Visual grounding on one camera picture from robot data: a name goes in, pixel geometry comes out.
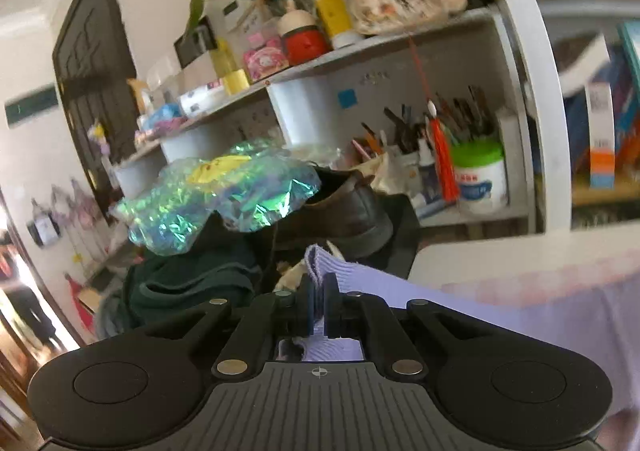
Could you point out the cluster of pens and brushes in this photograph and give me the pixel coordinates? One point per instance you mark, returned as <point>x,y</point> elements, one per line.
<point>470,116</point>

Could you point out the white glue bottle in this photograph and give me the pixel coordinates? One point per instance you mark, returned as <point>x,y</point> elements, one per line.
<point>427,176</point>

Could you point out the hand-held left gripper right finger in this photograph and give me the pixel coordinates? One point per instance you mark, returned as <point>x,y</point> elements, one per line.
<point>330,308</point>

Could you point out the white tissue packet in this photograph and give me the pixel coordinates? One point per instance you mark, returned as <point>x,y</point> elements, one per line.
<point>200,98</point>

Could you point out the white shelf unit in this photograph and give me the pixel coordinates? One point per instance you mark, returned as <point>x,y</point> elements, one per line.
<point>525,31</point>

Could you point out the yellow and white bottle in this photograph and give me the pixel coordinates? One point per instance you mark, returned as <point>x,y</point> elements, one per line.
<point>332,11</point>

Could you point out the red round doll jar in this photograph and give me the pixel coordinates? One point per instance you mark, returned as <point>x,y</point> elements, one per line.
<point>305,46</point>

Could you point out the white tub with green lid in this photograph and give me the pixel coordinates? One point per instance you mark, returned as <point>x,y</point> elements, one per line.
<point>480,186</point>

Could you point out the red tassel ornament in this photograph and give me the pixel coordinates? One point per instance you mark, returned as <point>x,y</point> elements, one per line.
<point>445,156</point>

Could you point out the orange and blue box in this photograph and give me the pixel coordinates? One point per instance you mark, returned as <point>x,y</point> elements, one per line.
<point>602,166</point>

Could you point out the row of books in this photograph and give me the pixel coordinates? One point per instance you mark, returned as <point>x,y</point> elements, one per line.
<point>627,106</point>

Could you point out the lavender knitted sock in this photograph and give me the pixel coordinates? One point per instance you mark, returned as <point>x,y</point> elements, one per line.
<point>380,286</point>

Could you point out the brown leather shoe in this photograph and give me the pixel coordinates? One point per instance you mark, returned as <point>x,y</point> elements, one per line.
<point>345,216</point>

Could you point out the black case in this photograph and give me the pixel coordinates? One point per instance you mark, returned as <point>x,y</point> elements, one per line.
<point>402,236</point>

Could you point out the dark green garment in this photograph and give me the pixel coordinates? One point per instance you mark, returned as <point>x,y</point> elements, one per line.
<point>200,276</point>

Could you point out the pink checked printed tablecloth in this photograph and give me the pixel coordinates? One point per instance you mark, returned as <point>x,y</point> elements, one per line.
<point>550,288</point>

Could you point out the pink printed box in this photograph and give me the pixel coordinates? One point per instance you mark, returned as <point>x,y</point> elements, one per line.
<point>265,61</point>

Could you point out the yellow container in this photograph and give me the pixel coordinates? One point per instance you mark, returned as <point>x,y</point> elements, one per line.
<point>232,76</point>

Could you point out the iridescent foil bag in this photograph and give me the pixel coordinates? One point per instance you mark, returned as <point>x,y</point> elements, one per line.
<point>200,201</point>

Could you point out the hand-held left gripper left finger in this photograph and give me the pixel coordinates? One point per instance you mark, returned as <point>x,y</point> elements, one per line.
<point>307,308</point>

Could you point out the dark wooden door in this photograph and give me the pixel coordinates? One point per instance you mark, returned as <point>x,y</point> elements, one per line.
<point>95,56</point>

